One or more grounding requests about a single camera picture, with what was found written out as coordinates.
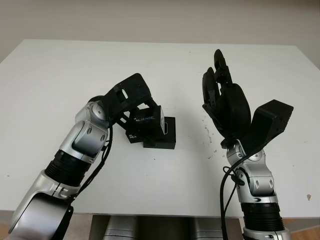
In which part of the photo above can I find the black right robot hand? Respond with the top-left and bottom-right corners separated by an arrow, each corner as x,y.
201,49 -> 251,148

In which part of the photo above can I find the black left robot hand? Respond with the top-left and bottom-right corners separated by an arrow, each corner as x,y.
88,96 -> 157,148

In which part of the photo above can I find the black RealSense box lid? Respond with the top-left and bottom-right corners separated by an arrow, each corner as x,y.
124,104 -> 167,145

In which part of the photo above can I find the black box base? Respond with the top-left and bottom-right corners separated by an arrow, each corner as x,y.
142,116 -> 177,150

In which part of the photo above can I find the silver robot torso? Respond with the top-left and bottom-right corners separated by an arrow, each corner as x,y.
103,216 -> 246,240

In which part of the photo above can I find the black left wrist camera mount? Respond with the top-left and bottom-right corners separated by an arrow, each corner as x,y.
103,72 -> 152,120

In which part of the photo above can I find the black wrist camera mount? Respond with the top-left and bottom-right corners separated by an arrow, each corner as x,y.
246,99 -> 295,151
103,72 -> 152,120

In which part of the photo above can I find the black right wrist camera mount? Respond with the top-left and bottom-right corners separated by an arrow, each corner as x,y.
246,99 -> 295,151

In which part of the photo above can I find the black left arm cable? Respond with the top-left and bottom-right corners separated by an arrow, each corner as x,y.
57,119 -> 115,240

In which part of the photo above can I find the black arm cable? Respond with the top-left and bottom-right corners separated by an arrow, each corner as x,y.
219,147 -> 266,240
57,119 -> 115,240

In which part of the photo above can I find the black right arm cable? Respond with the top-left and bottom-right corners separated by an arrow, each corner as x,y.
219,147 -> 266,240

